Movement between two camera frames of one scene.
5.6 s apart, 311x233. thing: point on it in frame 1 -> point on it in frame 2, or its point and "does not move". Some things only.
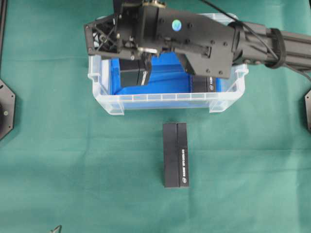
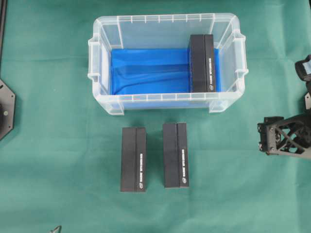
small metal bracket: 58,229 does not move
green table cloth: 69,165 does not move
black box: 132,73 -> 133,159
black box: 176,162 does not move
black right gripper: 138,28 -> 289,136
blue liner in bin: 167,77 does not move
